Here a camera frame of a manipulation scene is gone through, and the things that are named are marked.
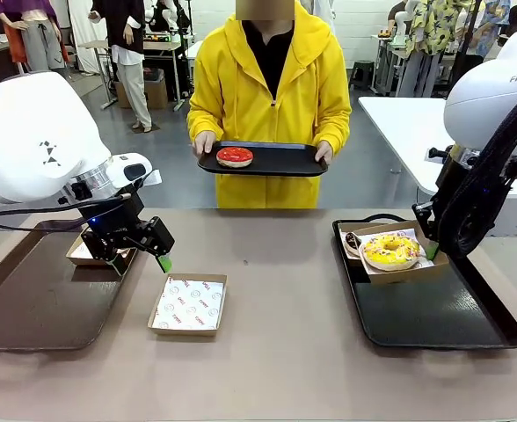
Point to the dark brown serving tray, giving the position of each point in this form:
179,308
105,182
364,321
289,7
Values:
417,316
43,299

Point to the mannequin with black top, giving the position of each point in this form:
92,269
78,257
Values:
131,88

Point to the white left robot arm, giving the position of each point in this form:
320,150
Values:
30,132

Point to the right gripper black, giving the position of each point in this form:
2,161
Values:
454,184

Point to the person's right forearm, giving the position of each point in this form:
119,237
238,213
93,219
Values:
203,125

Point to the large white table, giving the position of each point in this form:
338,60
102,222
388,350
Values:
395,127

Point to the yellow floral shirt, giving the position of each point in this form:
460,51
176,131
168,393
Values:
439,26

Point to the person's left forearm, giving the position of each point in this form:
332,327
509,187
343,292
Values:
335,129

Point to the dark plastic stool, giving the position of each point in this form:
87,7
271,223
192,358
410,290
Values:
363,70

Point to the large cardboard carton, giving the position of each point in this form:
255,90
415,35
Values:
155,94

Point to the red glazed donut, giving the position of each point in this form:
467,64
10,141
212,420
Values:
234,154

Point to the background white robot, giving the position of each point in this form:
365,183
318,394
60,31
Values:
162,13
404,22

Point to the black serving tray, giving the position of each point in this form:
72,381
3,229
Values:
285,160

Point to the person's left hand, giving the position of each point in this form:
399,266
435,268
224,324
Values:
324,151

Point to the person in yellow hoodie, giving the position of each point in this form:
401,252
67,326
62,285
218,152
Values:
241,101

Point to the yellow sprinkled donut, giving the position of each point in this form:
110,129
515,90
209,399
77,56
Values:
375,255

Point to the blue patterned shirt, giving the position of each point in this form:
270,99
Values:
493,17

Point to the mannequin with purple top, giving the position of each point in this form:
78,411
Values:
38,44

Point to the chocolate glazed donut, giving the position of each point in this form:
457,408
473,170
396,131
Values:
353,242

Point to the light wooden table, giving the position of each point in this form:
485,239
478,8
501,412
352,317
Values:
102,44

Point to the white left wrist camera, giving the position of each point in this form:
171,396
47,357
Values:
154,178

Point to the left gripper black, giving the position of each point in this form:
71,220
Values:
113,215

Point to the person's right hand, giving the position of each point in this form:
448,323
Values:
205,143

